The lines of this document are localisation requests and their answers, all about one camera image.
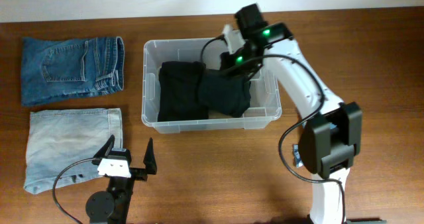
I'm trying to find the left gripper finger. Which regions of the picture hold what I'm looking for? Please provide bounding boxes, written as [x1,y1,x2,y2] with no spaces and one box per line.
[92,135,115,165]
[143,138,158,175]

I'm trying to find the small black garment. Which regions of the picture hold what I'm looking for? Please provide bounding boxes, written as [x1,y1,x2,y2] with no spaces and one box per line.
[197,70,251,118]

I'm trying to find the large black garment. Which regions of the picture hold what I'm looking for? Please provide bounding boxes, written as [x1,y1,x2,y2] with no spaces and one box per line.
[158,61,209,122]

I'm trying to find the blue shirt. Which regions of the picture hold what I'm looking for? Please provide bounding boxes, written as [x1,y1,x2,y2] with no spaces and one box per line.
[293,144,303,168]

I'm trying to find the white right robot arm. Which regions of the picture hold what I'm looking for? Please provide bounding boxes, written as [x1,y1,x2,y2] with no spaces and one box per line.
[223,4,362,223]

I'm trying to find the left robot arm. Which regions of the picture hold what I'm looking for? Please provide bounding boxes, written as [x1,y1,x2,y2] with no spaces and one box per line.
[85,135,157,224]

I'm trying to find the clear plastic storage bin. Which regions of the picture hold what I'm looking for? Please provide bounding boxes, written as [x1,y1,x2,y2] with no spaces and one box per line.
[141,38,282,134]

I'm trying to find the light blue folded jeans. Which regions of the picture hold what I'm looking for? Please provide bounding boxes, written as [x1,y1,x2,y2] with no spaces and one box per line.
[23,108,123,194]

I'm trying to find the dark blue folded jeans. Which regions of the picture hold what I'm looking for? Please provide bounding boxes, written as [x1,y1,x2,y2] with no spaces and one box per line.
[21,36,125,107]

